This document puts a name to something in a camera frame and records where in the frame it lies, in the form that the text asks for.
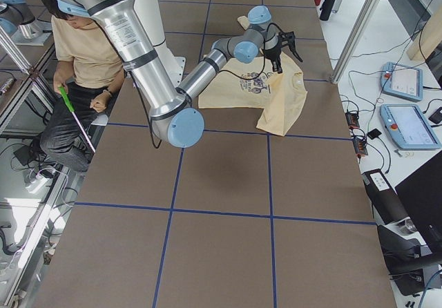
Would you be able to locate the person in beige shirt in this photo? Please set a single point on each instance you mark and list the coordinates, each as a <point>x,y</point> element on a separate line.
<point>92,75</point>

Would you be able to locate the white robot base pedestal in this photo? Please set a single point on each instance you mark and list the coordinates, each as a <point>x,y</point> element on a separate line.
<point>148,12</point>

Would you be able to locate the green pink stick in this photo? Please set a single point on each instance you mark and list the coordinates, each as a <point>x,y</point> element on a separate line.
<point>72,112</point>

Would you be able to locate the orange black connector box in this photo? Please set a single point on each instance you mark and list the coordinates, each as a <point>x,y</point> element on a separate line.
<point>352,120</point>

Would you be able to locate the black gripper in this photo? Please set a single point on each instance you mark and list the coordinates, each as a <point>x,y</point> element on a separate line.
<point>274,52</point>

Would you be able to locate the cream long-sleeve graphic shirt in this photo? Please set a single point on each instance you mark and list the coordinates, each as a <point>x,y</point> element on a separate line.
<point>254,85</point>

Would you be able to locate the black monitor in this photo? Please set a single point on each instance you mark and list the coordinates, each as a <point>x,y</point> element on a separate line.
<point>420,194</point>

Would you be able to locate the aluminium frame post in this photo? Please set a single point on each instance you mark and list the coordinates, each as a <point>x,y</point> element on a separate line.
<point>355,35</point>

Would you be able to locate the brown paper roll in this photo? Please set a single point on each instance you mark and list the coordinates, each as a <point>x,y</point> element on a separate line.
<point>386,206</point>

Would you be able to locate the black water bottle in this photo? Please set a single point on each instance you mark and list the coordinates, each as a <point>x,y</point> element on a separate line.
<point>326,9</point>

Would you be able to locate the near blue teach pendant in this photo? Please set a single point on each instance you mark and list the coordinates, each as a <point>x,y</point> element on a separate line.
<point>408,127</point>

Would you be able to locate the far blue teach pendant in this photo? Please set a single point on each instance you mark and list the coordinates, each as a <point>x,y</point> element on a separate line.
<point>402,81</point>

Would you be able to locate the blue teach pendant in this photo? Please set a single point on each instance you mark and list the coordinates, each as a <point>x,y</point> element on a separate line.
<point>408,127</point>
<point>402,81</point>

